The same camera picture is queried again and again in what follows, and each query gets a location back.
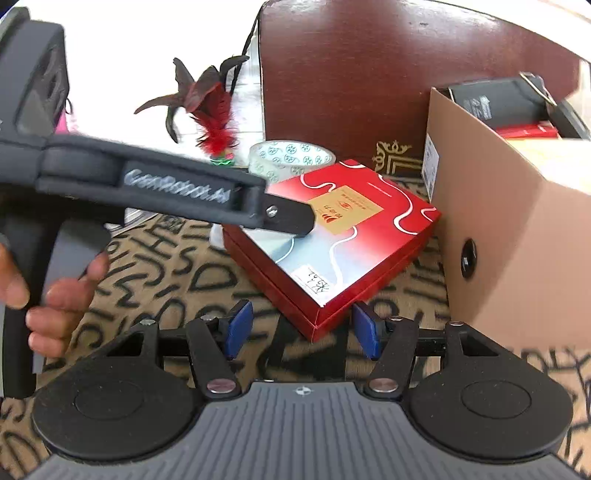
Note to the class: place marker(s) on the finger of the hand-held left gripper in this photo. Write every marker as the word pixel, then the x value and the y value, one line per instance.
pixel 293 217

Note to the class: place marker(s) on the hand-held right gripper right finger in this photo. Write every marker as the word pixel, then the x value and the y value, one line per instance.
pixel 367 328

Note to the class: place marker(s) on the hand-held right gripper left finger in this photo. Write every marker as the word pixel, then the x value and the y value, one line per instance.
pixel 240 330

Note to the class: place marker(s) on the red patterned box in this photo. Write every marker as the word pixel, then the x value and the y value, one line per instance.
pixel 341 230

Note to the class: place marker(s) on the brown cardboard box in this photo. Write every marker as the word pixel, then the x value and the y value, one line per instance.
pixel 517 240

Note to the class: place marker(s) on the person's left hand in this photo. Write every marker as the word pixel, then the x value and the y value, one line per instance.
pixel 51 300

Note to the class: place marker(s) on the clear printed tape roll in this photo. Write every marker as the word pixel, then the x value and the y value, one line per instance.
pixel 288 159

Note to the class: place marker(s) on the letter printed blanket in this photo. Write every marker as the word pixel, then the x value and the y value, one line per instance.
pixel 175 281

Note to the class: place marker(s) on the red black feather shuttlecock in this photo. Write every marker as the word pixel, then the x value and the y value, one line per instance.
pixel 207 108

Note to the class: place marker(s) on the dark brown board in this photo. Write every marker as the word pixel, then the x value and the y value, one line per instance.
pixel 369 92

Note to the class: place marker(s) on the black box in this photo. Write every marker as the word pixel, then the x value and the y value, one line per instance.
pixel 498 101

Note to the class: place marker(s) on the small red box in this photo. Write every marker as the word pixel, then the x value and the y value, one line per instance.
pixel 531 130

